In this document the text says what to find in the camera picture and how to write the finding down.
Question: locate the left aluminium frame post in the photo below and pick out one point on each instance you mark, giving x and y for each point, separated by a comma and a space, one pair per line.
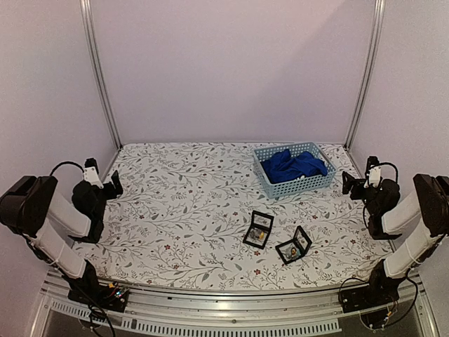
93, 51

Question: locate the floral patterned tablecloth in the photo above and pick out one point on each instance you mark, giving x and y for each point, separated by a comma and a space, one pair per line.
186, 208

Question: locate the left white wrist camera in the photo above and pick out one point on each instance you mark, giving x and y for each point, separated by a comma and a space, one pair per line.
91, 173

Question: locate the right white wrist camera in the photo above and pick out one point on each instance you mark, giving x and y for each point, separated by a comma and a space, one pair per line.
373, 172

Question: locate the blue printed t-shirt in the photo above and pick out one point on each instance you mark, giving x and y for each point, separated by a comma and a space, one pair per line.
282, 167

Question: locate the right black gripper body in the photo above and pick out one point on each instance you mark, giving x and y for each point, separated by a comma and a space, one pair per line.
372, 207

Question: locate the light blue plastic basket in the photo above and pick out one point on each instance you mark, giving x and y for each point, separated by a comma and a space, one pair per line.
297, 185

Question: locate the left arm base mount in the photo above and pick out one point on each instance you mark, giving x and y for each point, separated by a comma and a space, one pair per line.
113, 298

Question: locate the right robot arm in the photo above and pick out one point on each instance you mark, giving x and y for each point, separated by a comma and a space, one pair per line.
389, 216

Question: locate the right aluminium frame post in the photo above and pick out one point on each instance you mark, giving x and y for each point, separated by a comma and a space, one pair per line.
373, 45

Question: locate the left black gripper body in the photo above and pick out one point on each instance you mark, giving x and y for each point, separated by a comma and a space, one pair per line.
99, 209

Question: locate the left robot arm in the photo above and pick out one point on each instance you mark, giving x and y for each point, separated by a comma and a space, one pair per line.
33, 204

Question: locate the black brooch box silver brooch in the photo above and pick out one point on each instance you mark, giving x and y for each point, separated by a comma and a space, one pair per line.
295, 248

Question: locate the aluminium frame post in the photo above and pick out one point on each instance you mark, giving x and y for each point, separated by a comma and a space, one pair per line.
93, 51
373, 45

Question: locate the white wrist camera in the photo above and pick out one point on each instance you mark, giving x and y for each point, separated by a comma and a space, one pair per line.
91, 173
373, 172

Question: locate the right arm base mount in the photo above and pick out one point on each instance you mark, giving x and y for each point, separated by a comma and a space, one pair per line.
364, 298

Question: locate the black brooch box yellow brooch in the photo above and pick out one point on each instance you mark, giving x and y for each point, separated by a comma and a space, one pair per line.
259, 230

